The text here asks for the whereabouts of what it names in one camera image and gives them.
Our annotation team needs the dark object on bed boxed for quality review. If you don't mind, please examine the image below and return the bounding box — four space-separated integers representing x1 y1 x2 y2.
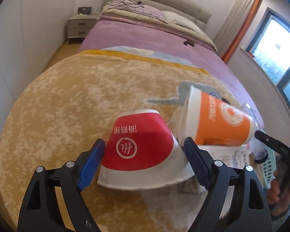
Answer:
184 40 195 47

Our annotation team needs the red paper bowl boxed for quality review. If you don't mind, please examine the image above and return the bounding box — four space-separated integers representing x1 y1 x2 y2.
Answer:
97 109 194 191

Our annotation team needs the cream pillow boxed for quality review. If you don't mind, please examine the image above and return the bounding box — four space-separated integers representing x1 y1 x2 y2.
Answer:
161 10 205 35

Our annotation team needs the beige and orange curtain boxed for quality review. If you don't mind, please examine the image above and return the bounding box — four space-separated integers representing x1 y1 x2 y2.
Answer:
214 0 262 63

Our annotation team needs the person's right hand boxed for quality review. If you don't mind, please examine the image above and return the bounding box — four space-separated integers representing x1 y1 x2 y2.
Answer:
267 170 290 216

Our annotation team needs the dark framed window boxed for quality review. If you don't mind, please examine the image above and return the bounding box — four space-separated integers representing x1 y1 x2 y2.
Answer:
246 9 290 111

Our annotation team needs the white wardrobe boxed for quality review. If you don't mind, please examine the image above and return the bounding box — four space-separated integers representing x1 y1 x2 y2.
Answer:
0 0 75 136

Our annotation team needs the grey bedside table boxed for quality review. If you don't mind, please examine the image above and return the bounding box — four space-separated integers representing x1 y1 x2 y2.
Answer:
67 14 99 41

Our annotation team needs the light green laundry basket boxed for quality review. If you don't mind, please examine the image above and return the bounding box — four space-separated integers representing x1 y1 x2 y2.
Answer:
262 147 276 189

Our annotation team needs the pink pillow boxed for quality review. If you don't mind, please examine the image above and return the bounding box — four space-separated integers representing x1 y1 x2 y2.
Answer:
102 0 168 23

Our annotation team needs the black item on nightstand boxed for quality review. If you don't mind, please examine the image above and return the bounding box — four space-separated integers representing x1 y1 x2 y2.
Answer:
77 7 92 15

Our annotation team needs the purple bed cover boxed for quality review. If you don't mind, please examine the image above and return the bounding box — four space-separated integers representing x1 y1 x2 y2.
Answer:
79 20 264 128

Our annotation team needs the orange paper cup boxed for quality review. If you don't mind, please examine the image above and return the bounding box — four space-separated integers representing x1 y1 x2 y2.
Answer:
178 86 255 146

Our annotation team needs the panda pattern round blanket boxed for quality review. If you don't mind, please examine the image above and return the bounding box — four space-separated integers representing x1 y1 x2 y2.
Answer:
0 50 254 231

